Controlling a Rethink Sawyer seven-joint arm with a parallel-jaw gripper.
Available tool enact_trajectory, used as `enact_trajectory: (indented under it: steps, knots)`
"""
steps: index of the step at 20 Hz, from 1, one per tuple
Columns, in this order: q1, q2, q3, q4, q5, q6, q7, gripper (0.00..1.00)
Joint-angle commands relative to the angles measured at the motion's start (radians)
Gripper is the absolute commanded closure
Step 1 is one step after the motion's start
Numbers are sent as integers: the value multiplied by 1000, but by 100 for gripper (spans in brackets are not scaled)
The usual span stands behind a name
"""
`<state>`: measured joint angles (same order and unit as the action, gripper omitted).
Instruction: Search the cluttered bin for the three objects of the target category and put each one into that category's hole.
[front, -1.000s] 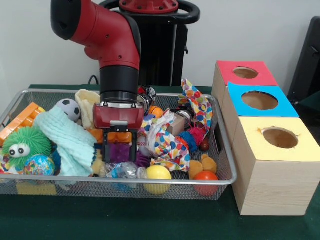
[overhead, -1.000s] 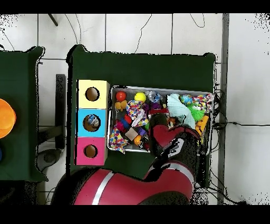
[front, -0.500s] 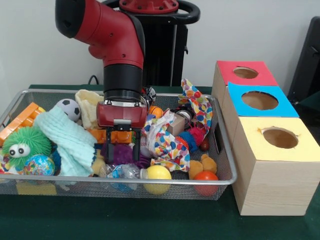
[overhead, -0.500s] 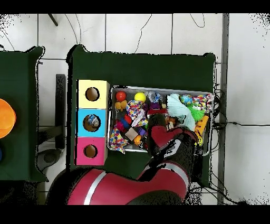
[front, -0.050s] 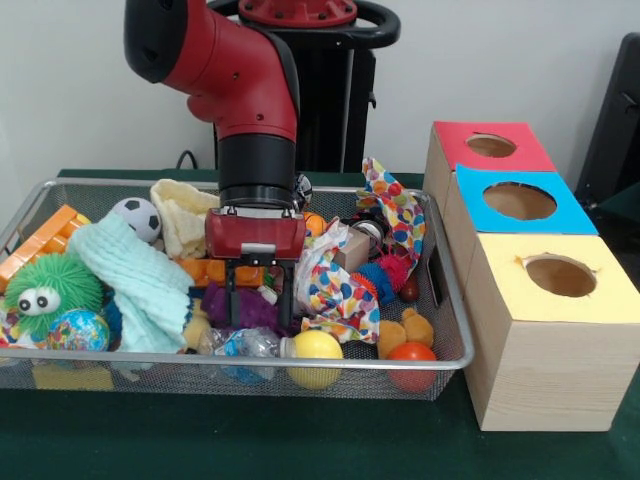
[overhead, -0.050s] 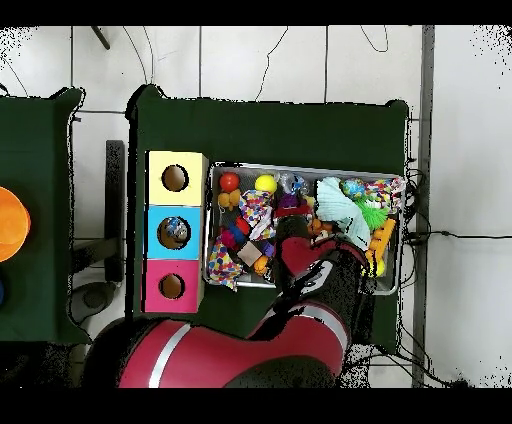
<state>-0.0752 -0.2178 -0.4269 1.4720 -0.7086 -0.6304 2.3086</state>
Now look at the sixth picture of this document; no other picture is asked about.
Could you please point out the crushed clear plastic bottle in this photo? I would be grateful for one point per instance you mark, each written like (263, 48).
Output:
(176, 228)
(292, 183)

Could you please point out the mint green cloth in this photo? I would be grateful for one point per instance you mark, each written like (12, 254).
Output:
(340, 208)

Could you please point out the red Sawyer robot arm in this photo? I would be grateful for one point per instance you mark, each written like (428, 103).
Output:
(224, 356)

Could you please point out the wooden three-hole box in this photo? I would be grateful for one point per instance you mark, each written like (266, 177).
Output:
(192, 192)

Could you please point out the purple knobbly toy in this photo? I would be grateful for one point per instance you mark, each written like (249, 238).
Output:
(290, 200)

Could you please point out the orange studded building brick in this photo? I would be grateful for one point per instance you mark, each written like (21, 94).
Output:
(318, 227)

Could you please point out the yellow ball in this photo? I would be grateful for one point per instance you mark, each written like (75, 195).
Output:
(265, 183)

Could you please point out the globe print ball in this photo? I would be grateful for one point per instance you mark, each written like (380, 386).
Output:
(353, 188)

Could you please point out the red orange ball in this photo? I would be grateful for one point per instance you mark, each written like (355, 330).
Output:
(229, 182)

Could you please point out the green spiky ball with eyes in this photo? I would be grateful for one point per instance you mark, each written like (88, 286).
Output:
(374, 214)

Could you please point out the black panel stand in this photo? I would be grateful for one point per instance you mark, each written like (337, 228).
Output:
(114, 208)

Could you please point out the dark green side tablecloth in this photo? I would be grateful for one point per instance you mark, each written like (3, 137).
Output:
(36, 160)

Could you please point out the orange bowl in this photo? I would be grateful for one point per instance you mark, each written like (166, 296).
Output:
(12, 224)

